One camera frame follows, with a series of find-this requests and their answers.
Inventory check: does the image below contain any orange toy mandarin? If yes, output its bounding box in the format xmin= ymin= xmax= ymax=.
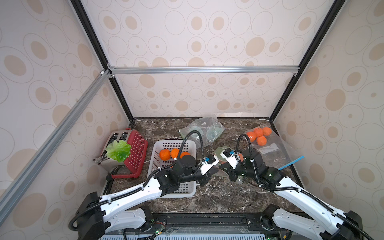
xmin=159 ymin=149 xmax=171 ymax=161
xmin=180 ymin=152 xmax=191 ymax=159
xmin=170 ymin=149 xmax=180 ymax=160

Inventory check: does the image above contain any green-seal clear zip-top bag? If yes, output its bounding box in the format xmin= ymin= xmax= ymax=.
xmin=214 ymin=146 xmax=246 ymax=184

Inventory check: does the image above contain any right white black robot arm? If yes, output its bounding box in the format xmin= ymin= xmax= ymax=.
xmin=220 ymin=134 xmax=372 ymax=240

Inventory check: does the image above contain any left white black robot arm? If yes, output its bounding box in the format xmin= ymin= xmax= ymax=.
xmin=68 ymin=154 xmax=219 ymax=240

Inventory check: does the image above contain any blue-seal clear zip-top bag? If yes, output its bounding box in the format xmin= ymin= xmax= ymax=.
xmin=245 ymin=125 xmax=305 ymax=170

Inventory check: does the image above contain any white perforated plastic basket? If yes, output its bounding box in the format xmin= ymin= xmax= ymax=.
xmin=146 ymin=139 xmax=198 ymax=198

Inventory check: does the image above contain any green toy lettuce leaf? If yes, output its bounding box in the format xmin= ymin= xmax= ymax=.
xmin=106 ymin=140 xmax=132 ymax=163

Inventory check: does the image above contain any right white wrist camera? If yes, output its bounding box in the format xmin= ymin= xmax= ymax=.
xmin=220 ymin=148 xmax=239 ymax=170

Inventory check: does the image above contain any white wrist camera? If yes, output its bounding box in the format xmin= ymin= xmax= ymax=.
xmin=220 ymin=148 xmax=239 ymax=170
xmin=200 ymin=154 xmax=219 ymax=176

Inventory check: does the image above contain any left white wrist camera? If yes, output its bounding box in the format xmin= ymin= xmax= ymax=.
xmin=200 ymin=154 xmax=219 ymax=176

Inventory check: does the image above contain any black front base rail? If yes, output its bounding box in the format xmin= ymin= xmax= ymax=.
xmin=77 ymin=212 xmax=301 ymax=240

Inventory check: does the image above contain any silver aluminium back rail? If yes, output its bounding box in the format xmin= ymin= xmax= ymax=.
xmin=102 ymin=66 xmax=300 ymax=76

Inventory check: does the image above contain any silver aluminium rail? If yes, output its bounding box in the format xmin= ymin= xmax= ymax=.
xmin=102 ymin=66 xmax=300 ymax=76
xmin=1 ymin=70 xmax=111 ymax=224

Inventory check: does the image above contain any black right corner post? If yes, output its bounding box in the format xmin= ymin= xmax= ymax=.
xmin=269 ymin=0 xmax=348 ymax=124

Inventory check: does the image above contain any black corner post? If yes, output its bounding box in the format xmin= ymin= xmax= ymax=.
xmin=269 ymin=0 xmax=348 ymax=124
xmin=70 ymin=0 xmax=135 ymax=123

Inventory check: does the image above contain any silver aluminium left rail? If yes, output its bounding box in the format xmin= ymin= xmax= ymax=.
xmin=1 ymin=70 xmax=111 ymax=224

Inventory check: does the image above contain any black left corner post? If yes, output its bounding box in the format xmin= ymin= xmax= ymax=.
xmin=70 ymin=0 xmax=135 ymax=123

